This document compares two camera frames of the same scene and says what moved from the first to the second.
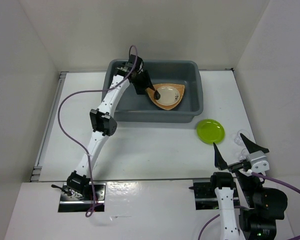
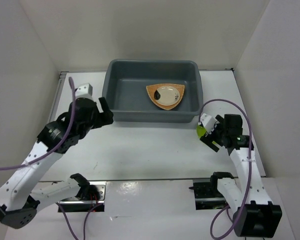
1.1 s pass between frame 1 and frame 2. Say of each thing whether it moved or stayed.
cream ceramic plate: stayed
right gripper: moved
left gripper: moved
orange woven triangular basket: stayed
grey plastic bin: stayed
